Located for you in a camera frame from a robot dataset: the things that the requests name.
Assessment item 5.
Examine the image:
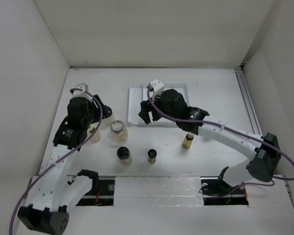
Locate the wide glass jar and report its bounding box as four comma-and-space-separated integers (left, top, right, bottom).
110, 120, 128, 141

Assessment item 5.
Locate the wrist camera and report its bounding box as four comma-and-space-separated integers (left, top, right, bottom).
147, 79, 165, 95
70, 83, 93, 101

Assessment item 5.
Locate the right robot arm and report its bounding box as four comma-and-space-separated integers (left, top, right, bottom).
138, 89, 281, 193

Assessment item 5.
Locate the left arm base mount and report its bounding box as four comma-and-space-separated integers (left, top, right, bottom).
67, 169, 115, 206

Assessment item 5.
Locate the cream cap spice bottle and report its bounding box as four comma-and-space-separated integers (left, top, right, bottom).
88, 123, 101, 143

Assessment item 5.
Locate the black knob spice bottle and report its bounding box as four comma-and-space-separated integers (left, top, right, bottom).
103, 112, 115, 126

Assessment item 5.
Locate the white divided tray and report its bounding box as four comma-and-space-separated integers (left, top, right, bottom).
127, 83, 189, 127

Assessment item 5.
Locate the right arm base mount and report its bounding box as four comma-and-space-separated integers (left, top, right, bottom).
199, 167, 249, 206

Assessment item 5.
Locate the yellow liquid bottle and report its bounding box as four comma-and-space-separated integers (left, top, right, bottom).
182, 132, 194, 149

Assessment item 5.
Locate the aluminium rail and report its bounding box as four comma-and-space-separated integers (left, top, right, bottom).
234, 66, 263, 135

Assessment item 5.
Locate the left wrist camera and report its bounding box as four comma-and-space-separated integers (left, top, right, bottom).
70, 83, 93, 101

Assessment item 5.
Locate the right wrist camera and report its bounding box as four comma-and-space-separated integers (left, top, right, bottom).
147, 79, 165, 95

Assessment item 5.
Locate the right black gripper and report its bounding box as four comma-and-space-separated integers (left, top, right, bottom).
139, 91, 178, 124

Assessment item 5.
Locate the black cap spice bottle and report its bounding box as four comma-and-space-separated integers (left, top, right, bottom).
117, 146, 132, 165

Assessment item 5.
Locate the small black cap bottle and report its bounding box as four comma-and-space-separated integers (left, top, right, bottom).
147, 149, 157, 164

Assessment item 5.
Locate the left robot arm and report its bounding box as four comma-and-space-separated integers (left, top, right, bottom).
14, 91, 112, 235

